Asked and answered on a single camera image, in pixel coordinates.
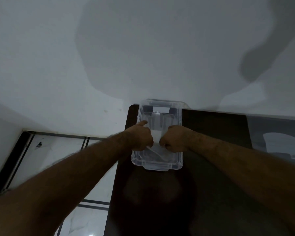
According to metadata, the person's right hand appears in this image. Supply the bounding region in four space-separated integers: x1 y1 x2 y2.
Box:
159 125 196 153

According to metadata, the person's left forearm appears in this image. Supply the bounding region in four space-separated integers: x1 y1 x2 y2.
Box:
0 131 133 236

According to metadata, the clear plastic storage box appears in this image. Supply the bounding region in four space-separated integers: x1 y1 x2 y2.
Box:
131 99 184 172

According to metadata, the person's right forearm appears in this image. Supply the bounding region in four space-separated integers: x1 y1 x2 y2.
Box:
187 131 295 234

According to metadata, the person's left hand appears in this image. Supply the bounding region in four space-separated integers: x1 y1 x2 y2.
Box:
124 120 154 152

